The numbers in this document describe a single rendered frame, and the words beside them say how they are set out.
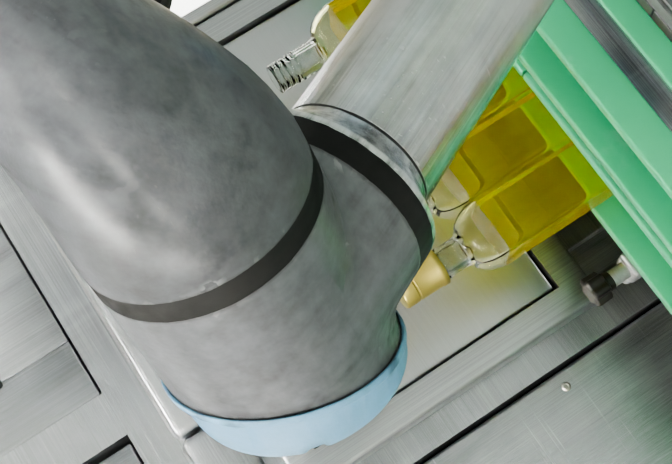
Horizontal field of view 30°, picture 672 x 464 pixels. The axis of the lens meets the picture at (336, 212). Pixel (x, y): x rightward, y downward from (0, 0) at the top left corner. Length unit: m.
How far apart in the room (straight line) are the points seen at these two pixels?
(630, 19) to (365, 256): 0.52
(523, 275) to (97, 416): 0.43
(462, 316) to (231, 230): 0.73
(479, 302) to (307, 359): 0.66
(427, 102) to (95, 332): 0.69
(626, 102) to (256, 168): 0.55
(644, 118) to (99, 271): 0.58
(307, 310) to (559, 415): 0.71
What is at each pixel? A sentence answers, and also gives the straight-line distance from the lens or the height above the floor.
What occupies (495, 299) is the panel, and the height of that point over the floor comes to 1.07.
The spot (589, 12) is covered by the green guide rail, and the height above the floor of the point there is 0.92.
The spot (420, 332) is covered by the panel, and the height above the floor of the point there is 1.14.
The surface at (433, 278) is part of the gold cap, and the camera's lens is 1.07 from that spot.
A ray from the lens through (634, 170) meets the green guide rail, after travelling 1.07.
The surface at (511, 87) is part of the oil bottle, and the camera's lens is 1.13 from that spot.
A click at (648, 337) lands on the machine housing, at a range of 1.27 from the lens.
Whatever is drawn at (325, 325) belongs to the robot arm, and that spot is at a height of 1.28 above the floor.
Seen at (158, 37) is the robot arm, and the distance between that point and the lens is 0.52.
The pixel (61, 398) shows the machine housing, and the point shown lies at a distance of 1.28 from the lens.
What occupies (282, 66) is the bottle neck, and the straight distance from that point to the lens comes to 1.15.
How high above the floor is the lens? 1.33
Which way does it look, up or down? 9 degrees down
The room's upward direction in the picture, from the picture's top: 122 degrees counter-clockwise
